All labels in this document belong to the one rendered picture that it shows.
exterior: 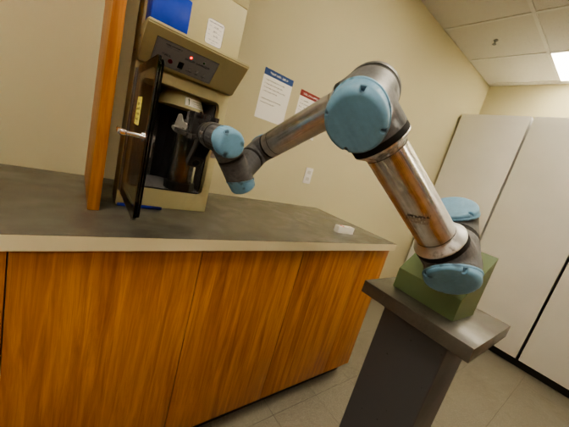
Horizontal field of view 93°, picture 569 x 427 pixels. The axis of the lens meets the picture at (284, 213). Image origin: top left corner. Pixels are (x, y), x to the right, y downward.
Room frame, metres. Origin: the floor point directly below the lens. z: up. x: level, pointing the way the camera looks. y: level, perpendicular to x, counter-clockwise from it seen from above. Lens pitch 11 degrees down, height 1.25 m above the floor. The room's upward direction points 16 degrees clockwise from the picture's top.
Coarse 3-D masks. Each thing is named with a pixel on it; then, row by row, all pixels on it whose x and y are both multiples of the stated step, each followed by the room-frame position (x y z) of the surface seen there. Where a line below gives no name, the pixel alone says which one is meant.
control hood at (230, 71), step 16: (144, 32) 0.83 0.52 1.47; (160, 32) 0.83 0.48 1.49; (176, 32) 0.85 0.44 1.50; (144, 48) 0.85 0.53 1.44; (192, 48) 0.90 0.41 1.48; (208, 48) 0.91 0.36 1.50; (224, 64) 0.97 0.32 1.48; (240, 64) 0.98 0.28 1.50; (192, 80) 0.99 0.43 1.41; (224, 80) 1.01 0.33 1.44; (240, 80) 1.04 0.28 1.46
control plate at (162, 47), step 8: (160, 40) 0.85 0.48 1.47; (160, 48) 0.87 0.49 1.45; (168, 48) 0.87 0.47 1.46; (176, 48) 0.88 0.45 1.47; (184, 48) 0.89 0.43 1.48; (152, 56) 0.88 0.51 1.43; (168, 56) 0.89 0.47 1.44; (176, 56) 0.90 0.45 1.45; (184, 56) 0.90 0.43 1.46; (192, 56) 0.91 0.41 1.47; (200, 56) 0.92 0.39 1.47; (168, 64) 0.91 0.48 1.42; (176, 64) 0.92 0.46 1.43; (184, 64) 0.93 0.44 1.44; (192, 64) 0.93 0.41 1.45; (200, 64) 0.94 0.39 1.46; (208, 64) 0.95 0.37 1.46; (216, 64) 0.96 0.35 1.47; (184, 72) 0.95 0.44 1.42; (192, 72) 0.95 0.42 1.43; (200, 72) 0.96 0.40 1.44; (208, 72) 0.97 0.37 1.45; (208, 80) 1.00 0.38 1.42
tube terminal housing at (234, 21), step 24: (144, 0) 0.89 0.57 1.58; (192, 0) 0.97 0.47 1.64; (216, 0) 1.02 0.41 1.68; (192, 24) 0.98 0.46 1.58; (240, 24) 1.08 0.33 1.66; (216, 48) 1.04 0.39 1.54; (168, 72) 0.95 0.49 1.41; (216, 96) 1.06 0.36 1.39; (120, 144) 0.95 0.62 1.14; (120, 168) 0.89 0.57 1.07; (144, 192) 0.94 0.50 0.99; (168, 192) 0.99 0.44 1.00
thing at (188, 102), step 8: (168, 88) 1.02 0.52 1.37; (160, 96) 1.02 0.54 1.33; (168, 96) 1.00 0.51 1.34; (176, 96) 1.01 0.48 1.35; (184, 96) 1.02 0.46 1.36; (192, 96) 1.04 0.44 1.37; (168, 104) 1.12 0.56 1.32; (176, 104) 1.00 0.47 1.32; (184, 104) 1.01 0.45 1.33; (192, 104) 1.03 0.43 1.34; (200, 104) 1.07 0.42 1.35
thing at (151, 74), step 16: (144, 64) 0.78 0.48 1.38; (160, 64) 0.65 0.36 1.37; (144, 80) 0.75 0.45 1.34; (144, 96) 0.72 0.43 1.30; (144, 112) 0.70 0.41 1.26; (144, 128) 0.67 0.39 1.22; (128, 144) 0.84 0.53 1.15; (144, 144) 0.65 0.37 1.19; (128, 160) 0.80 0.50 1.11; (144, 160) 0.65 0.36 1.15; (128, 176) 0.77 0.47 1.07; (128, 192) 0.74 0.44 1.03; (128, 208) 0.71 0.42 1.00
